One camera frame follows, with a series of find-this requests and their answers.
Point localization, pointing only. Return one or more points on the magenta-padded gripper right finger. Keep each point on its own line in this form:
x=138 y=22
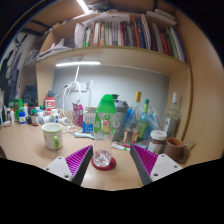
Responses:
x=165 y=166

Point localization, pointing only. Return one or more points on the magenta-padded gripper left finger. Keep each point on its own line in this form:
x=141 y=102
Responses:
x=58 y=166

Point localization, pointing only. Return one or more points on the clear bottle with green cap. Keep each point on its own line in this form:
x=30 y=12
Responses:
x=105 y=123

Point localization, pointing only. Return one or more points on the brown mug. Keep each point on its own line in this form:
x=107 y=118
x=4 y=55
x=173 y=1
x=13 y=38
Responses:
x=174 y=150

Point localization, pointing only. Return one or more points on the brown jar with white lid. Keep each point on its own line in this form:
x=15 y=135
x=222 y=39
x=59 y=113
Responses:
x=156 y=143

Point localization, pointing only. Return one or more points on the clear glass bottle white cap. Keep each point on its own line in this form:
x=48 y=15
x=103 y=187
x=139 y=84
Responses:
x=171 y=121

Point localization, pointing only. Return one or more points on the green glass bottle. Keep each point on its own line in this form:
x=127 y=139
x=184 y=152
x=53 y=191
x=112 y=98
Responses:
x=143 y=123

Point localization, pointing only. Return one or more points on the white and red pen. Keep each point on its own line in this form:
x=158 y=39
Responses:
x=120 y=146

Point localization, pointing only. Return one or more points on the white tube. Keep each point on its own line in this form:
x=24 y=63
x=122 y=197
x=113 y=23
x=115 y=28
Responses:
x=45 y=119

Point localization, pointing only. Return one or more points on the small white and blue bottle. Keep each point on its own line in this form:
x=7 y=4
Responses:
x=54 y=116

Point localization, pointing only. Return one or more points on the glass bottle with yellow cap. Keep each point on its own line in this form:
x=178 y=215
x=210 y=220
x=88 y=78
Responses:
x=133 y=126

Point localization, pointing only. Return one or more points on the flat round red coaster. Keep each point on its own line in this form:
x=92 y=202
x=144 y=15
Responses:
x=113 y=165

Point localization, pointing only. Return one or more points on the dark bottle with red label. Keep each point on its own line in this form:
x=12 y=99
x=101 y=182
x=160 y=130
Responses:
x=34 y=119

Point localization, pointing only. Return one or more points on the white and blue carton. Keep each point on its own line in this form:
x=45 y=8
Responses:
x=88 y=121

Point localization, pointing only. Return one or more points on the magenta snack pouch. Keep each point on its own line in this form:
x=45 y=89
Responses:
x=77 y=115

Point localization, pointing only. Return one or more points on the white bottle with blue label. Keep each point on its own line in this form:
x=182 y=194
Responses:
x=22 y=117

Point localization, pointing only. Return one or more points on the red and white canister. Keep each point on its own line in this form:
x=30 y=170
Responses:
x=50 y=105

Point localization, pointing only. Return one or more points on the grey lidded container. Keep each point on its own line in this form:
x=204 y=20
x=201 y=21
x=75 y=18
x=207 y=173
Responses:
x=121 y=120

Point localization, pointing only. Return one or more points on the green plastic container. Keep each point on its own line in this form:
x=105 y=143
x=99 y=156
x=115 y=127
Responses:
x=18 y=106

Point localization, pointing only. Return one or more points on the white power strip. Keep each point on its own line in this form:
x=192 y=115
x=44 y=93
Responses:
x=80 y=86

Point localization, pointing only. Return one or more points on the under-shelf light bar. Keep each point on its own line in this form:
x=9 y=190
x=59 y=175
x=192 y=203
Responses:
x=78 y=63

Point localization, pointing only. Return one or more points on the hanging clothes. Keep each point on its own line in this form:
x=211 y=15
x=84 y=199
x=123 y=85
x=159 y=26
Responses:
x=13 y=66

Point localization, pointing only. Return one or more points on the wooden shelf unit with books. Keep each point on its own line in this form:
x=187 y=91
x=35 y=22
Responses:
x=120 y=56

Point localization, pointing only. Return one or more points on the ceiling light tube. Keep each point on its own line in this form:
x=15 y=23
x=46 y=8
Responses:
x=83 y=6

